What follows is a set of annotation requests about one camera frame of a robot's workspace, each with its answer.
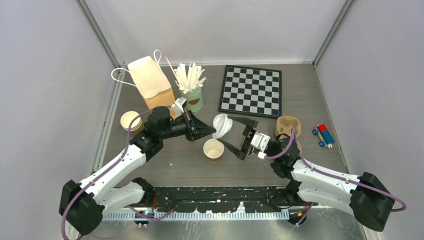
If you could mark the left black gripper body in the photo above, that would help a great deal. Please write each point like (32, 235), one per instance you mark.
(183, 126)

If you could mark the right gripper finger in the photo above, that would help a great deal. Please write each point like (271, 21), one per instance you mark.
(249, 125)
(240, 153)

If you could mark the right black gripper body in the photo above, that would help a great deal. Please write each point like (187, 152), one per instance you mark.
(248, 148)

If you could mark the stack of white lids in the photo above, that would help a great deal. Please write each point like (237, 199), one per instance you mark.
(222, 124)

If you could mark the stack of pulp cup carriers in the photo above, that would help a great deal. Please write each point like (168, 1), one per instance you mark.
(284, 126)

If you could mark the stack of paper cups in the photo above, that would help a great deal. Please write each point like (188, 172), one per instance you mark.
(131, 121)

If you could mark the brown paper bag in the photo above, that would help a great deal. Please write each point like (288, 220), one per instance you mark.
(150, 81)

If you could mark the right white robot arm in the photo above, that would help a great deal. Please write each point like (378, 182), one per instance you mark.
(363, 196)

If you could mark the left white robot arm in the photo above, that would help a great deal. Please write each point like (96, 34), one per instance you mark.
(83, 204)

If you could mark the black white chessboard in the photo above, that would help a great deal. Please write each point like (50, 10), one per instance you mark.
(251, 91)

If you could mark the red blue toy car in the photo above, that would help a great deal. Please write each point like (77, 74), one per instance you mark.
(326, 140)

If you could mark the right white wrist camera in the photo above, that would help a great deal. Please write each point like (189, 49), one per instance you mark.
(259, 144)

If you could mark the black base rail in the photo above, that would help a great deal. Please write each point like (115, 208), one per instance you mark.
(254, 199)

